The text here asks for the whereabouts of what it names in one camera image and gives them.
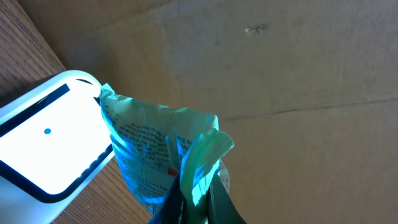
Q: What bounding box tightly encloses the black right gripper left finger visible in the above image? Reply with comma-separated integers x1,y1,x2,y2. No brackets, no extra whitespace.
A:
148,175,188,224

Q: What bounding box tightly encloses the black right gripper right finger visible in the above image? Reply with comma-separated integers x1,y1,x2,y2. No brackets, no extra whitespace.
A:
206,175,246,224

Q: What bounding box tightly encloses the teal snack packet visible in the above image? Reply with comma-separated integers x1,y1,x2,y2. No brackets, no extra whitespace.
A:
99,84,234,223

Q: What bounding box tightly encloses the white barcode scanner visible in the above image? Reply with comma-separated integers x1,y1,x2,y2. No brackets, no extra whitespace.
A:
1,70,114,223

